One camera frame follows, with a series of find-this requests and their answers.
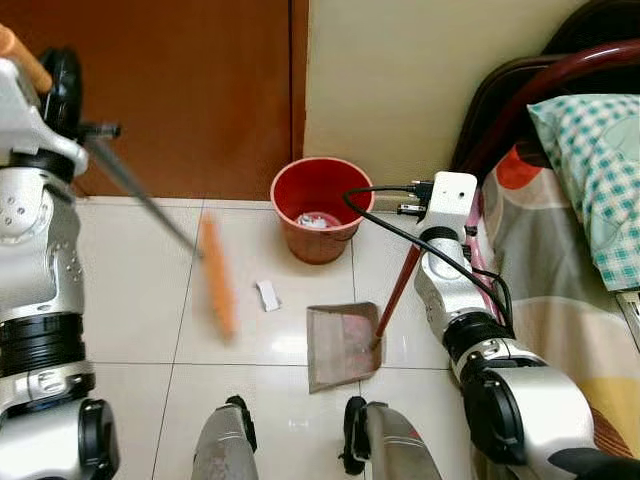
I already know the orange broom with grey pole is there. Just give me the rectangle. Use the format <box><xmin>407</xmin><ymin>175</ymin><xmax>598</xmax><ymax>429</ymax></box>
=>
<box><xmin>0</xmin><ymin>24</ymin><xmax>239</xmax><ymax>343</ymax></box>

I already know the grey dustpan with red handle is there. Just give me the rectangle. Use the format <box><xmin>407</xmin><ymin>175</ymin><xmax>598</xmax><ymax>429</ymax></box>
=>
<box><xmin>304</xmin><ymin>244</ymin><xmax>423</xmax><ymax>395</ymax></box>

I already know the dark curved bed headboard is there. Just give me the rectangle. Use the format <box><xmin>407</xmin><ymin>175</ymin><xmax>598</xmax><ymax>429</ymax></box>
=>
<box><xmin>450</xmin><ymin>0</ymin><xmax>640</xmax><ymax>183</ymax></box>

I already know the green checkered pillow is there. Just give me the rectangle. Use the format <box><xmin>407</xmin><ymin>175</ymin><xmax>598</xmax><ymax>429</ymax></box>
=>
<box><xmin>526</xmin><ymin>92</ymin><xmax>640</xmax><ymax>294</ymax></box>

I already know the brown wooden door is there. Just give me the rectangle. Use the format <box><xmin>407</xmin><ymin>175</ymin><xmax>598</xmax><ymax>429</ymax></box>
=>
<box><xmin>0</xmin><ymin>0</ymin><xmax>310</xmax><ymax>200</ymax></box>

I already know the patterned multicolour bed sheet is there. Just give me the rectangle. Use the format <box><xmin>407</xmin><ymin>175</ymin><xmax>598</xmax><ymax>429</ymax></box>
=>
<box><xmin>478</xmin><ymin>143</ymin><xmax>640</xmax><ymax>463</ymax></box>

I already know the white paper scrap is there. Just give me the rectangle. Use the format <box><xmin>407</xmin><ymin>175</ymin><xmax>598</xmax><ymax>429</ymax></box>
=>
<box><xmin>255</xmin><ymin>279</ymin><xmax>283</xmax><ymax>313</ymax></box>

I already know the crumpled rubbish in bucket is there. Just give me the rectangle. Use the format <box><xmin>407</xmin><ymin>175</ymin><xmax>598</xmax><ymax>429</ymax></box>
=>
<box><xmin>299</xmin><ymin>210</ymin><xmax>343</xmax><ymax>233</ymax></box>

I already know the red plastic bucket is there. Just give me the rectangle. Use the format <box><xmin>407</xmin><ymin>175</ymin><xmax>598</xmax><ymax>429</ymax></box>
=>
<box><xmin>270</xmin><ymin>156</ymin><xmax>377</xmax><ymax>266</ymax></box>

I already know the grey left robot leg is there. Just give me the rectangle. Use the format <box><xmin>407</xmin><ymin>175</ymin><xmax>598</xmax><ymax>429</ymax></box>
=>
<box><xmin>191</xmin><ymin>395</ymin><xmax>259</xmax><ymax>480</ymax></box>

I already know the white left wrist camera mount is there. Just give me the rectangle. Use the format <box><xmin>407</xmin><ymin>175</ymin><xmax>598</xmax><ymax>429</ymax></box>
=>
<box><xmin>0</xmin><ymin>58</ymin><xmax>89</xmax><ymax>173</ymax></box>

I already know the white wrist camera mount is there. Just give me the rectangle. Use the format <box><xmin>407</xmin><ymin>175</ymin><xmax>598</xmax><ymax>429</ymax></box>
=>
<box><xmin>424</xmin><ymin>171</ymin><xmax>480</xmax><ymax>241</ymax></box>
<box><xmin>0</xmin><ymin>58</ymin><xmax>89</xmax><ymax>173</ymax></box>

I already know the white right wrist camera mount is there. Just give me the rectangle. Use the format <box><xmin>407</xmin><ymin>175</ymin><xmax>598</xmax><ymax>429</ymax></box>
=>
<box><xmin>424</xmin><ymin>171</ymin><xmax>480</xmax><ymax>241</ymax></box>

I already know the pink bed side rail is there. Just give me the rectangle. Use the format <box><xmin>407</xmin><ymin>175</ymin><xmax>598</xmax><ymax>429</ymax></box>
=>
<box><xmin>466</xmin><ymin>188</ymin><xmax>504</xmax><ymax>326</ymax></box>

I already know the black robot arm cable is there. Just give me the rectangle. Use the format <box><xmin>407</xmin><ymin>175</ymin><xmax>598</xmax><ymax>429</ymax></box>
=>
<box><xmin>342</xmin><ymin>180</ymin><xmax>516</xmax><ymax>331</ymax></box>

